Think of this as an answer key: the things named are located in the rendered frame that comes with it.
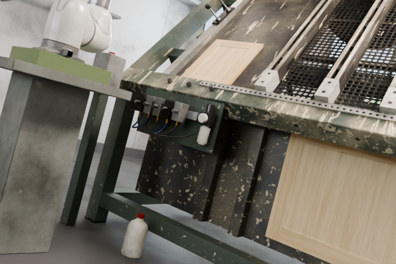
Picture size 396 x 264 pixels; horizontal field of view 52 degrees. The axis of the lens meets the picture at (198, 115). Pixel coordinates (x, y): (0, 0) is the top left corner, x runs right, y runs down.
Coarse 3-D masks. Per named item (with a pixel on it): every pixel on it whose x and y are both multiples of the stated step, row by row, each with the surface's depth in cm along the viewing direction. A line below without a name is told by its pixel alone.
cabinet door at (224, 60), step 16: (208, 48) 235; (224, 48) 230; (240, 48) 226; (256, 48) 221; (192, 64) 226; (208, 64) 222; (224, 64) 218; (240, 64) 213; (208, 80) 210; (224, 80) 206
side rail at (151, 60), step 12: (204, 0) 280; (216, 0) 283; (192, 12) 270; (204, 12) 275; (180, 24) 262; (192, 24) 267; (168, 36) 254; (180, 36) 260; (156, 48) 246; (168, 48) 253; (144, 60) 239; (156, 60) 246
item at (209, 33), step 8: (248, 0) 271; (240, 8) 265; (232, 16) 260; (216, 24) 250; (224, 24) 254; (208, 32) 245; (216, 32) 249; (200, 40) 240; (208, 40) 244; (192, 48) 236; (200, 48) 240; (184, 56) 231; (192, 56) 235; (176, 64) 227; (184, 64) 231; (168, 72) 222; (176, 72) 226
